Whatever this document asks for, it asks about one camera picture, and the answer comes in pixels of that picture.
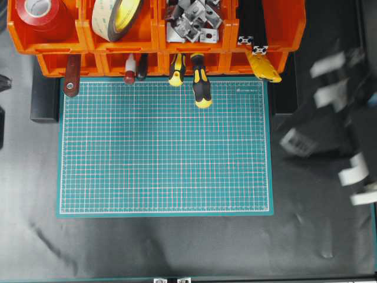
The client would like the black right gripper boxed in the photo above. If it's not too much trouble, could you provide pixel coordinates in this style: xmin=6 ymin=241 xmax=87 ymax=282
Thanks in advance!
xmin=277 ymin=98 xmax=353 ymax=157

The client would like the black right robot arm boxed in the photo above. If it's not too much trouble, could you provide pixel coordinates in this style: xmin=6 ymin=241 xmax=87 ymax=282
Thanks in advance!
xmin=277 ymin=48 xmax=376 ymax=206

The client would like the black rack base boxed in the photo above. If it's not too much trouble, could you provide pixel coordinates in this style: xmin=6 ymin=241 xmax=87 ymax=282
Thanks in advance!
xmin=30 ymin=57 xmax=60 ymax=123

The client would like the yellow utility knife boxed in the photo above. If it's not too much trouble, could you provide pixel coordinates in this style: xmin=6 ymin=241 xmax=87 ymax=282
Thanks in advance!
xmin=246 ymin=51 xmax=282 ymax=83

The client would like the lower orange bin with cutter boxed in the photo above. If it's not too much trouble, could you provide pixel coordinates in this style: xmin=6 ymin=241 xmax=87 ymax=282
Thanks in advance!
xmin=226 ymin=52 xmax=289 ymax=75

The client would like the upper orange bin with profiles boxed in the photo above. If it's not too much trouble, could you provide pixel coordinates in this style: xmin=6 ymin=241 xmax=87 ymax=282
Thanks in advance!
xmin=231 ymin=0 xmax=307 ymax=54

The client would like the lower orange bin with screwdrivers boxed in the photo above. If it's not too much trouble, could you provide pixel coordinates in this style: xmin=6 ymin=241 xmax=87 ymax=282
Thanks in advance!
xmin=158 ymin=53 xmax=230 ymax=75

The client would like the large yellow-black screwdriver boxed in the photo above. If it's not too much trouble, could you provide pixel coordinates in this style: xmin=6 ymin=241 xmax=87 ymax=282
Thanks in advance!
xmin=190 ymin=53 xmax=212 ymax=108

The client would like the upper orange bin with brackets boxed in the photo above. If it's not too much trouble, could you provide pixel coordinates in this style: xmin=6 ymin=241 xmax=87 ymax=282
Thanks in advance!
xmin=157 ymin=0 xmax=235 ymax=54

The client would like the small yellow-black screwdriver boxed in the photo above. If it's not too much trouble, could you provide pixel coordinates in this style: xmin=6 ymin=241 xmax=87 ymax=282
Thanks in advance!
xmin=168 ymin=53 xmax=186 ymax=87

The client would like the green cutting mat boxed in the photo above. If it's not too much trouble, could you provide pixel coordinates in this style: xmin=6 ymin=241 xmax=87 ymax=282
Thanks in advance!
xmin=57 ymin=77 xmax=274 ymax=218

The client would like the lower orange bin with awls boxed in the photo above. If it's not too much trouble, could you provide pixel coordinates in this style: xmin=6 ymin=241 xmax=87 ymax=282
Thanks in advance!
xmin=99 ymin=52 xmax=165 ymax=77

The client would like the lower orange bin with brown tool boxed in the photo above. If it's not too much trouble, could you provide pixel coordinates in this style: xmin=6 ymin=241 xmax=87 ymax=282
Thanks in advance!
xmin=36 ymin=53 xmax=104 ymax=77

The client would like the double-sided tape roll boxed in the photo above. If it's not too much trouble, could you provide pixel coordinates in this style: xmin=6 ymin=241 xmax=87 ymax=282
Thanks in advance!
xmin=91 ymin=0 xmax=143 ymax=42

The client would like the upper orange bin with red tape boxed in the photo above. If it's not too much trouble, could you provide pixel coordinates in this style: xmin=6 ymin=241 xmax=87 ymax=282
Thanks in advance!
xmin=7 ymin=1 xmax=87 ymax=54

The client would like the red tape roll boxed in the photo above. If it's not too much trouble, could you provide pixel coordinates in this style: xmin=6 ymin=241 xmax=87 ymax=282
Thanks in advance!
xmin=15 ymin=0 xmax=74 ymax=32

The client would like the grey corner bracket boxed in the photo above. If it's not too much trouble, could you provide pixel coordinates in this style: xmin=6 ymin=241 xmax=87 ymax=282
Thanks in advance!
xmin=206 ymin=2 xmax=223 ymax=29
xmin=199 ymin=28 xmax=219 ymax=44
xmin=176 ymin=17 xmax=203 ymax=42
xmin=166 ymin=22 xmax=186 ymax=43

